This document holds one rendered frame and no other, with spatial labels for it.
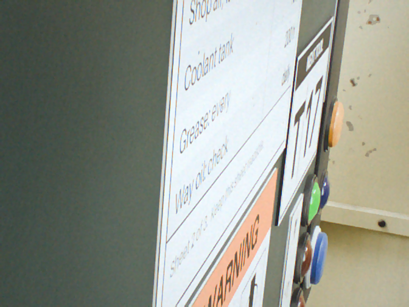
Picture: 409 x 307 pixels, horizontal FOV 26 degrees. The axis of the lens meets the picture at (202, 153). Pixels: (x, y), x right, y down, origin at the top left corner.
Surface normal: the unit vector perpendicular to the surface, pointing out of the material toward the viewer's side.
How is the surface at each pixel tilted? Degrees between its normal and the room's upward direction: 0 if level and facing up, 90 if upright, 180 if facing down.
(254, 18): 90
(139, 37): 90
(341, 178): 90
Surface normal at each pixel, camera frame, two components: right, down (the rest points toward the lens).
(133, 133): 0.96, 0.16
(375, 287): -0.27, 0.30
